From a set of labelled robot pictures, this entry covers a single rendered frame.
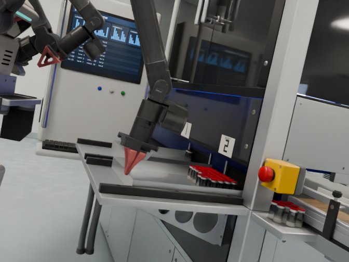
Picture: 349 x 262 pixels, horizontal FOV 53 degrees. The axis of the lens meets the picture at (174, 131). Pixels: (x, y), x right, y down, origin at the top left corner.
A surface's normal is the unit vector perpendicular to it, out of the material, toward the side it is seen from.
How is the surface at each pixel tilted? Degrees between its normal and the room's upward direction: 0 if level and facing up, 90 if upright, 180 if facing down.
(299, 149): 90
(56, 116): 90
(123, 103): 90
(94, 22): 99
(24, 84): 90
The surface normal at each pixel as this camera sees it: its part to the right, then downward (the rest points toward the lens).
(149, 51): 0.03, 0.14
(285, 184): 0.34, 0.15
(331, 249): -0.92, -0.15
